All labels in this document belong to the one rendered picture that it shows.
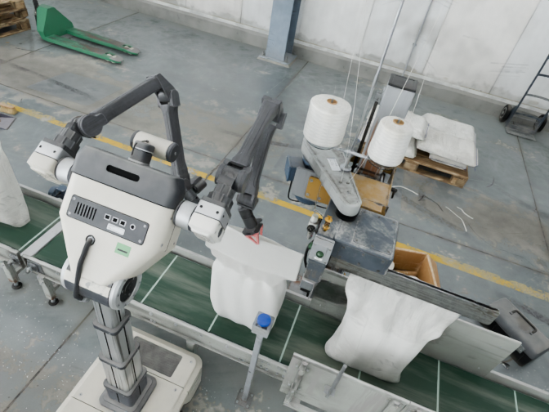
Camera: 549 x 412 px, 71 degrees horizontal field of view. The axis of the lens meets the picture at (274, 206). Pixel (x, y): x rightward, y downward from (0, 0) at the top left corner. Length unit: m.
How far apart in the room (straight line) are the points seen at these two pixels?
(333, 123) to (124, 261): 0.88
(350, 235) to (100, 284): 0.88
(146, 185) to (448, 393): 1.91
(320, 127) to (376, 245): 0.49
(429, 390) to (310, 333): 0.69
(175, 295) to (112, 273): 1.08
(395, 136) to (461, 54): 5.04
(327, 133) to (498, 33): 5.11
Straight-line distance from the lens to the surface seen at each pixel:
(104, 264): 1.35
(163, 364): 2.31
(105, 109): 1.61
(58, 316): 2.89
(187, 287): 2.42
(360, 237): 1.50
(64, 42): 6.35
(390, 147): 1.52
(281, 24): 6.27
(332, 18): 6.52
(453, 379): 2.53
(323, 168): 1.64
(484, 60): 6.55
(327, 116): 1.49
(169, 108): 1.75
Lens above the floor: 2.34
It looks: 41 degrees down
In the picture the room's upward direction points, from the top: 12 degrees clockwise
